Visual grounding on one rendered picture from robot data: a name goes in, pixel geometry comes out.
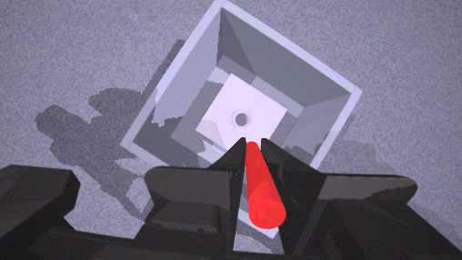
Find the light grey open box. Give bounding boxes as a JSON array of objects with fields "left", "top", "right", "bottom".
[{"left": 120, "top": 0, "right": 363, "bottom": 169}]

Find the white square plate with hole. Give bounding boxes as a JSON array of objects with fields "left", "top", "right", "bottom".
[{"left": 196, "top": 74, "right": 287, "bottom": 151}]

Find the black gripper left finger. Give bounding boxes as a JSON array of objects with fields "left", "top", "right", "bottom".
[{"left": 144, "top": 137, "right": 246, "bottom": 251}]

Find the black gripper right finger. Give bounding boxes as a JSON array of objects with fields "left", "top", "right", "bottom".
[{"left": 260, "top": 138, "right": 417, "bottom": 255}]

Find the red peg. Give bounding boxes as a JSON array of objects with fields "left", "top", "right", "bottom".
[{"left": 246, "top": 141, "right": 286, "bottom": 229}]

